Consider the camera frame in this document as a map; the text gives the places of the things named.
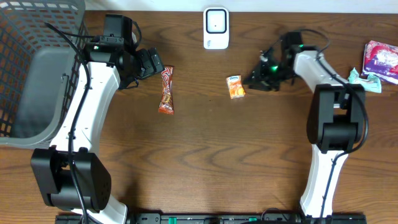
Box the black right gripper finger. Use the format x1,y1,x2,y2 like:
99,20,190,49
243,62,264,89
253,80,280,91

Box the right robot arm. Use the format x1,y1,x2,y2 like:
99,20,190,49
243,44,369,222

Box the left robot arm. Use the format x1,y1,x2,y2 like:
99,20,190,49
30,36,165,223

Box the red purple noodle packet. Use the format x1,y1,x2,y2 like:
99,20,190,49
362,40,397,85

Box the red Top chocolate bar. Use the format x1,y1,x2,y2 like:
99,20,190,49
158,66,174,114

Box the orange tissue pack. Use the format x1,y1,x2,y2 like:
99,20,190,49
226,75,246,99

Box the dark grey plastic basket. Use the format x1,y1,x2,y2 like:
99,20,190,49
1,0,88,149

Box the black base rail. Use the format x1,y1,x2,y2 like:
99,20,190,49
55,212,367,224

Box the teal snack wrapper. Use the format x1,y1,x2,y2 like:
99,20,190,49
348,68,382,93

